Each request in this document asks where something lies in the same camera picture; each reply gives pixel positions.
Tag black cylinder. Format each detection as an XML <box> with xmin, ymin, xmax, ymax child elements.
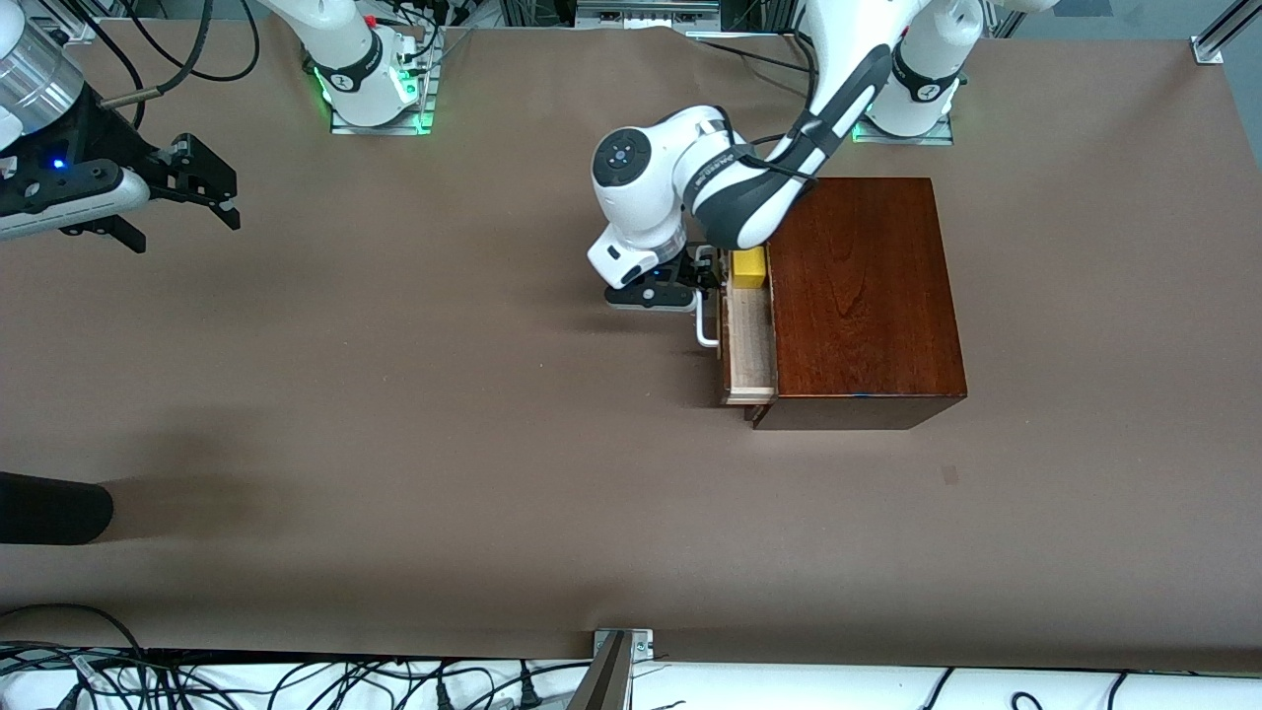
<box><xmin>0</xmin><ymin>472</ymin><xmax>114</xmax><ymax>546</ymax></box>

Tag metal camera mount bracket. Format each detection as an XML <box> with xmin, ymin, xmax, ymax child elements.
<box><xmin>567</xmin><ymin>628</ymin><xmax>655</xmax><ymax>710</ymax></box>

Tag wooden drawer with white handle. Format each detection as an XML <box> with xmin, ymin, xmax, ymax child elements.
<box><xmin>694</xmin><ymin>245</ymin><xmax>780</xmax><ymax>407</ymax></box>

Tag black looped floor cable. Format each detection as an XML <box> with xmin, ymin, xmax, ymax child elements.
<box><xmin>0</xmin><ymin>603</ymin><xmax>149</xmax><ymax>681</ymax></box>

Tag aluminium frame rail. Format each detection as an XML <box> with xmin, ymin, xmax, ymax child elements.
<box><xmin>1191</xmin><ymin>0</ymin><xmax>1262</xmax><ymax>65</ymax></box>
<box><xmin>39</xmin><ymin>15</ymin><xmax>100</xmax><ymax>45</ymax></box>

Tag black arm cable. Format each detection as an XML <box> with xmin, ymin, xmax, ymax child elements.
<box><xmin>739</xmin><ymin>118</ymin><xmax>824</xmax><ymax>183</ymax></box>
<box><xmin>74</xmin><ymin>0</ymin><xmax>262</xmax><ymax>109</ymax></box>

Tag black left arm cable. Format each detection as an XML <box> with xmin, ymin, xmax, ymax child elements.
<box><xmin>739</xmin><ymin>118</ymin><xmax>824</xmax><ymax>183</ymax></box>

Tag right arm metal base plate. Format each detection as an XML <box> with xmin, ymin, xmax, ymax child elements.
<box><xmin>329</xmin><ymin>28</ymin><xmax>441</xmax><ymax>136</ymax></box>

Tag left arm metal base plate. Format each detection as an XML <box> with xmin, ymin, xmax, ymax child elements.
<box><xmin>852</xmin><ymin>108</ymin><xmax>955</xmax><ymax>146</ymax></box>

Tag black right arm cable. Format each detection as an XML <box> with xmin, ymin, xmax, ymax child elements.
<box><xmin>74</xmin><ymin>0</ymin><xmax>262</xmax><ymax>109</ymax></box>

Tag thin black table cable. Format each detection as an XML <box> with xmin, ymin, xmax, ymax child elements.
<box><xmin>690</xmin><ymin>30</ymin><xmax>819</xmax><ymax>75</ymax></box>

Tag dark wooden cabinet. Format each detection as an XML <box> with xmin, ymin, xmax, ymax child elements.
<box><xmin>751</xmin><ymin>177</ymin><xmax>969</xmax><ymax>431</ymax></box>

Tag brown table cover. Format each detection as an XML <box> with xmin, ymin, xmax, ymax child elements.
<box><xmin>0</xmin><ymin>18</ymin><xmax>1262</xmax><ymax>674</ymax></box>

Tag aluminium frame structure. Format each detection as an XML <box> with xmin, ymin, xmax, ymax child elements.
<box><xmin>498</xmin><ymin>0</ymin><xmax>800</xmax><ymax>38</ymax></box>

